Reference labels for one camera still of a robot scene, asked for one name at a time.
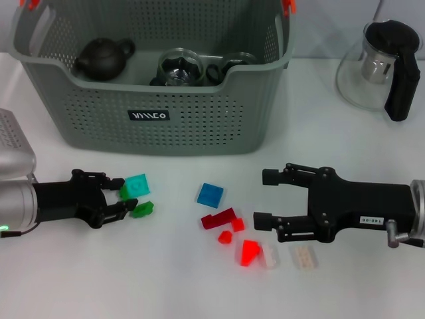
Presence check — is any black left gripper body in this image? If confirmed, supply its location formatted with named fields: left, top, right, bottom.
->
left=32, top=168, right=111, bottom=230

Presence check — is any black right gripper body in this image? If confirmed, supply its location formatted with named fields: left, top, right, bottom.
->
left=307, top=167, right=416, bottom=243

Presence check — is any dark red curved brick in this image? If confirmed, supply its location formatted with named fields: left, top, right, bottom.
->
left=201, top=207, right=237, bottom=231

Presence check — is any grey perforated storage bin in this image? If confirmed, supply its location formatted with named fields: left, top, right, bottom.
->
left=9, top=0, right=298, bottom=157

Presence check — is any cyan square brick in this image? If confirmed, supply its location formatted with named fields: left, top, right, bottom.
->
left=125, top=173, right=151, bottom=197

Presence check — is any beige studded brick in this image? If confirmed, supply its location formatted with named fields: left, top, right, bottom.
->
left=289, top=244, right=319, bottom=270

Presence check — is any white translucent brick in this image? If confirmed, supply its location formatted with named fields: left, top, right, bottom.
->
left=260, top=244, right=282, bottom=270

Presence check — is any large red slope brick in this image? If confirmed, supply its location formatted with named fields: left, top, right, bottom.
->
left=234, top=239, right=263, bottom=268

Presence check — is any blue square brick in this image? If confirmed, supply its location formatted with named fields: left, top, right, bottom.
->
left=197, top=182, right=224, bottom=209

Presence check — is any black clay teapot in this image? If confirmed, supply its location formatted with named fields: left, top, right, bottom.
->
left=72, top=37, right=136, bottom=82

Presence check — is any right gripper cable connector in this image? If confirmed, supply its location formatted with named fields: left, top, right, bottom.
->
left=386, top=219, right=425, bottom=249

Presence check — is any glass pitcher black handle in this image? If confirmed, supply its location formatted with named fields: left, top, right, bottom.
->
left=335, top=19, right=424, bottom=122

